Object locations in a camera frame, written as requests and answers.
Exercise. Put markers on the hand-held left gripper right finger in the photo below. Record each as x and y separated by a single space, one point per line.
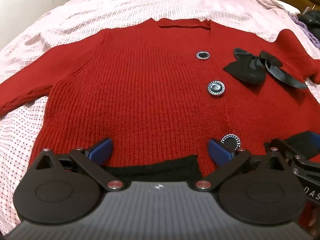
220 153

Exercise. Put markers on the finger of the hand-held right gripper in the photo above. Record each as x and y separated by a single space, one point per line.
306 167
302 142

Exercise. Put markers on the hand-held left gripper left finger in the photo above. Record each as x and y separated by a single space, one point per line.
102 148

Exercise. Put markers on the red knitted sweater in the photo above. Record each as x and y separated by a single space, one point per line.
137 92

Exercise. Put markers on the purple cloth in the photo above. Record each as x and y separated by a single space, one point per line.
303 27

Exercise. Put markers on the black jacket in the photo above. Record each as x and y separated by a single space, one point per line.
311 17

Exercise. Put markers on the white pillow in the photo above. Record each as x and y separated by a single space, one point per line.
291 8

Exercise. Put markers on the pink checked bed sheet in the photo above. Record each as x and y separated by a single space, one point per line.
100 10

